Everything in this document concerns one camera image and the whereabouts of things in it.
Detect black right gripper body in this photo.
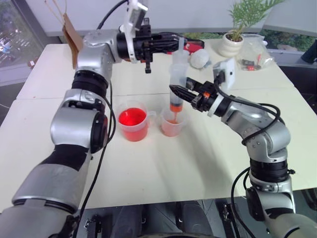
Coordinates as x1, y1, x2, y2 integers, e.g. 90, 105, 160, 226
191, 80, 220, 113

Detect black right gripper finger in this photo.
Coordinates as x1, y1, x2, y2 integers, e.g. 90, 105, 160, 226
185, 76, 203, 91
169, 84, 197, 104

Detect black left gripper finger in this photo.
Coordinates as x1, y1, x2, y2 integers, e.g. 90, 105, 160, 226
158, 33, 180, 45
158, 44, 180, 55

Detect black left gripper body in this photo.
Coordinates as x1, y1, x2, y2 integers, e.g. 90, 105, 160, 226
133, 18, 161, 74

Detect clear plastic syringe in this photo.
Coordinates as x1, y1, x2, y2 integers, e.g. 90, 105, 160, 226
169, 37, 189, 122

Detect small clear plastic cup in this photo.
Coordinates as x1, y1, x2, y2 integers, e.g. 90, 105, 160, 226
159, 107, 186, 137

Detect large clear measuring cup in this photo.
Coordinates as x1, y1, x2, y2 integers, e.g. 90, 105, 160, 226
116, 100, 158, 143

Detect red and black tool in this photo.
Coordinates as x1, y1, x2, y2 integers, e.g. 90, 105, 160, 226
158, 31, 206, 56

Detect white ribbed plant pot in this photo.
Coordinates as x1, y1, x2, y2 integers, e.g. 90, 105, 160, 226
217, 30, 245, 58

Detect clear plastic bag with parts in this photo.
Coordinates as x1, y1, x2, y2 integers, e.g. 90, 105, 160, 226
236, 33, 276, 73

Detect brown paper bag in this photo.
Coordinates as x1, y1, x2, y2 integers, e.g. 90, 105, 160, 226
44, 0, 84, 70

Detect green leafy plant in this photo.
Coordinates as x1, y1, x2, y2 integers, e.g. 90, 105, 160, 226
227, 0, 273, 42

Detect black table clamp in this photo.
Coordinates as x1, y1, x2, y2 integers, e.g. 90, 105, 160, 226
83, 214, 103, 238
222, 202, 236, 222

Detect dark rounded shape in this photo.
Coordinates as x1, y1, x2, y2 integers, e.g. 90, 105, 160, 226
115, 204, 150, 238
175, 200, 207, 238

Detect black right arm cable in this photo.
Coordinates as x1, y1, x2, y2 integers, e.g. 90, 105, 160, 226
214, 71, 287, 238

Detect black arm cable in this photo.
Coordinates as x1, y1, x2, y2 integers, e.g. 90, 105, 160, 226
214, 71, 287, 238
74, 0, 131, 238

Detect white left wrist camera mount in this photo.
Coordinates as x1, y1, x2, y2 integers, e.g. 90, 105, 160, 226
119, 0, 149, 63

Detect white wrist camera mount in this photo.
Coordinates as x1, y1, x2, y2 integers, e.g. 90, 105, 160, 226
119, 0, 149, 63
208, 58, 236, 118

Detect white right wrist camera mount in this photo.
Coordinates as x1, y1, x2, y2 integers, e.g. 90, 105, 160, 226
208, 58, 236, 118

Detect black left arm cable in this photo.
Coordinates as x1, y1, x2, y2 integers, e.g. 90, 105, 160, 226
74, 0, 131, 238

